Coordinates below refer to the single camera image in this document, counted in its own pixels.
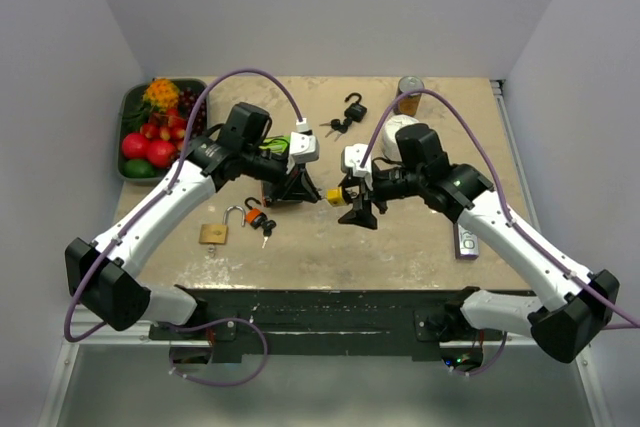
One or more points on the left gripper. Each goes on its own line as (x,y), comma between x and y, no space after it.
(297,187)

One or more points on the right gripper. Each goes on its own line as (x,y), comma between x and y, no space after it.
(362,213)

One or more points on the yellow padlock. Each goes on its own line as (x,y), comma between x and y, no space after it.
(336,197)

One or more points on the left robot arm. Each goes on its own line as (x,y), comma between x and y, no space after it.
(102,274)

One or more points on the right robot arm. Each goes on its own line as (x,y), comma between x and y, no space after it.
(569,304)

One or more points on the razor box green black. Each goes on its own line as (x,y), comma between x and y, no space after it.
(276,146)

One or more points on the orange padlock with keys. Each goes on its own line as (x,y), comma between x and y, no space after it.
(258,219)

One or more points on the white toilet paper roll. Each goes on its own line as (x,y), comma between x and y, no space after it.
(389,146)

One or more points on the black padlock with keys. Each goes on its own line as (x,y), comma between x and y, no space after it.
(354,113)

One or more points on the tin can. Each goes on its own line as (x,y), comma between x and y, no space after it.
(411,86)

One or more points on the brass padlock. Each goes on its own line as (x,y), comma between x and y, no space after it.
(214,235)

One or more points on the purple toothpaste box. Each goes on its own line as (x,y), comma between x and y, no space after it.
(466,244)

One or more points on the fruit tray dark green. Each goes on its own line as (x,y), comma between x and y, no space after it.
(155,121)

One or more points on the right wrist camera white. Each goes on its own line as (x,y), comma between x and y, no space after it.
(355,161)

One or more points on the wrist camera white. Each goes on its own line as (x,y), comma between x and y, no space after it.
(355,161)
(303,144)

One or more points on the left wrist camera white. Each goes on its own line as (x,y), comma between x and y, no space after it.
(303,144)

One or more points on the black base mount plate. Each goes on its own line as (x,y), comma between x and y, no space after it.
(404,323)

